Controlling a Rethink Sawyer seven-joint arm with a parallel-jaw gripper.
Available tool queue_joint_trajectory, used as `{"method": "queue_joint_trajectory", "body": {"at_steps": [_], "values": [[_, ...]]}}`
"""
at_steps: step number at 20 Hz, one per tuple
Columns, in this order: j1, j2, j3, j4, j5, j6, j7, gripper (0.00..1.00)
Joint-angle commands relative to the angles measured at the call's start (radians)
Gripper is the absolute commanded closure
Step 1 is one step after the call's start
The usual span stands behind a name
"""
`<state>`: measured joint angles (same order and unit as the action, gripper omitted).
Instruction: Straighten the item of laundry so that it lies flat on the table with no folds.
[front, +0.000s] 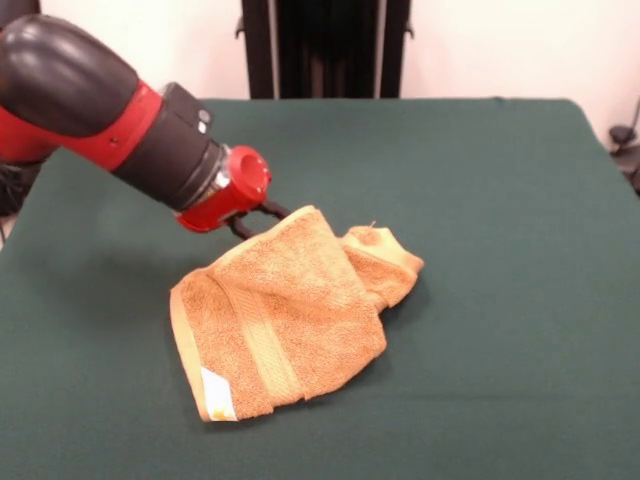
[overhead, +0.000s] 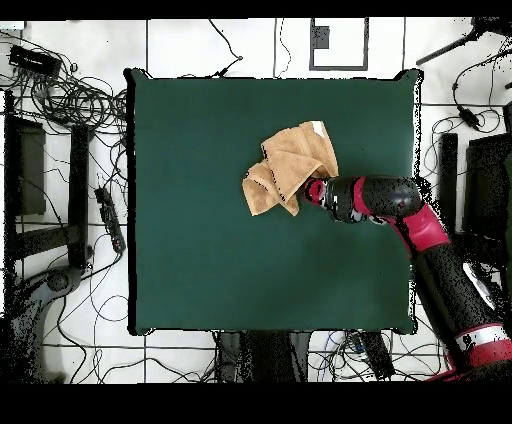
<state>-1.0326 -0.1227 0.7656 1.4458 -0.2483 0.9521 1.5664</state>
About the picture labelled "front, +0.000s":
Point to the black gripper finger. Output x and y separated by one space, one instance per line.
277 208
241 229

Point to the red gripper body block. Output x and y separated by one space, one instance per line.
245 172

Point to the tan terry towel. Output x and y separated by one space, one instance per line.
280 310

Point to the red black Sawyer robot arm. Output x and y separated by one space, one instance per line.
65 80

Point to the dark green table cloth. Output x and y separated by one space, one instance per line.
500 250

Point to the black robot pedestal stand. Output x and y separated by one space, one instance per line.
325 50

